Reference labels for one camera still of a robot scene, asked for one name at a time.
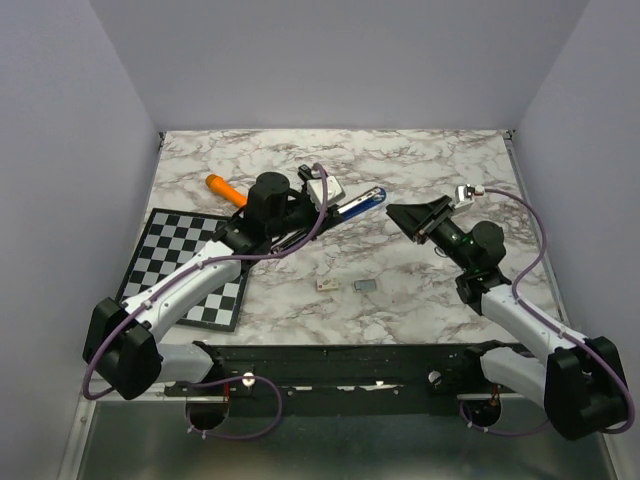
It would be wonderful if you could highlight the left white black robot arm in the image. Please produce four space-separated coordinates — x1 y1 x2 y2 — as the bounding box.
81 164 344 400

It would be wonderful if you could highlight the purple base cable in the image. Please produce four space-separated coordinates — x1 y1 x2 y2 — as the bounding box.
459 394 556 439
185 375 286 442

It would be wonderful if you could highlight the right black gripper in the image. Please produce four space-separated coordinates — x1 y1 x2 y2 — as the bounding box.
387 194 475 272

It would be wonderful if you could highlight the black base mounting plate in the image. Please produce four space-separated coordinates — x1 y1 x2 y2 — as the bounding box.
164 344 493 417

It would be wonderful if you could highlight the staple tray with staples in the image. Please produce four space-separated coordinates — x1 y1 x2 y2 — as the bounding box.
353 279 377 293

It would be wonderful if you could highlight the orange plastic cylinder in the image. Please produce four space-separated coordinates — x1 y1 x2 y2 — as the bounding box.
205 174 247 208

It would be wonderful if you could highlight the aluminium frame rail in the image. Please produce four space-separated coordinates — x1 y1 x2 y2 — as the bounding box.
79 355 614 401

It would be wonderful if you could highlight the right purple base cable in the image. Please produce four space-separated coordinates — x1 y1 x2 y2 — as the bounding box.
459 394 556 439

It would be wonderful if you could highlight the black stapler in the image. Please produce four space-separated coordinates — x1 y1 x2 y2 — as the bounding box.
297 164 320 183

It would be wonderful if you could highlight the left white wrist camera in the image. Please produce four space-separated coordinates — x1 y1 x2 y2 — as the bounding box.
306 175 346 210

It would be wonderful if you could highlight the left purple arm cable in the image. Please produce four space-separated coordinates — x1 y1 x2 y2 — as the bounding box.
82 163 331 401

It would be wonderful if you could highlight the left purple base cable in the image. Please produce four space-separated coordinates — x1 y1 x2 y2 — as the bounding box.
185 375 286 442

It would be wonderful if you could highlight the black white checkerboard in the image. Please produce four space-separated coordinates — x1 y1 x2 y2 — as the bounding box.
116 208 249 333

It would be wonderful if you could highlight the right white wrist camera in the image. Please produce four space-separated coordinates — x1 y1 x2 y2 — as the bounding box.
453 184 485 212

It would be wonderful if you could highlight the blue stapler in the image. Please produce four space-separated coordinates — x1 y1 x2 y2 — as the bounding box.
271 186 386 253

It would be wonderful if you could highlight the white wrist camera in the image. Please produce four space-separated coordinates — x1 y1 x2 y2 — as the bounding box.
453 184 485 212
306 175 346 210

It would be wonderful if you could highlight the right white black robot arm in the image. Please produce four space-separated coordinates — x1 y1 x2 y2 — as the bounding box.
386 196 636 440

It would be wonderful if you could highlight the white staple box sleeve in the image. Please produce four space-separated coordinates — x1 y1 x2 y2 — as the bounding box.
316 277 340 292

